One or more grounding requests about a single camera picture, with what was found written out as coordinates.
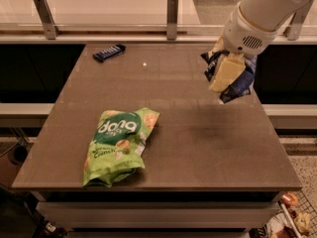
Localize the blue rxbar blueberry bar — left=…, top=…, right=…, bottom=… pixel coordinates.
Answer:
left=92, top=44, right=126, bottom=62

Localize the wire basket with snacks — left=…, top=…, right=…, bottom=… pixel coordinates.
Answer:
left=249, top=191, right=317, bottom=238

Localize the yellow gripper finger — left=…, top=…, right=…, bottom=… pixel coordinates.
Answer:
left=211, top=36, right=224, bottom=54
left=209, top=54, right=246, bottom=93

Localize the metal railing bracket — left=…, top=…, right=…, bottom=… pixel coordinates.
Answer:
left=166, top=0, right=178, bottom=40
left=33, top=0, right=58, bottom=40
left=283, top=1, right=313, bottom=41

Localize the right metal railing bracket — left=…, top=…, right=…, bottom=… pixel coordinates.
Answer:
left=283, top=1, right=313, bottom=41

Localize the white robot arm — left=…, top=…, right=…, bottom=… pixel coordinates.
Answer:
left=205, top=0, right=314, bottom=96

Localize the green snack bag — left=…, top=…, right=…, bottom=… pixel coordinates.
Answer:
left=83, top=108, right=159, bottom=187

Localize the left metal railing bracket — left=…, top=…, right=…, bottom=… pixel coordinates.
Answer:
left=33, top=0, right=58, bottom=40

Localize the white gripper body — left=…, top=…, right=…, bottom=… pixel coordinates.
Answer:
left=222, top=4, right=276, bottom=56

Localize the blue chip bag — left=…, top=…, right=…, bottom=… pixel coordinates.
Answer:
left=201, top=50, right=258, bottom=104

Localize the middle metal railing bracket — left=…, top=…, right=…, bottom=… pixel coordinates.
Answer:
left=166, top=0, right=178, bottom=40

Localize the glass railing panel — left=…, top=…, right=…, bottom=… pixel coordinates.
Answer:
left=0, top=0, right=317, bottom=37

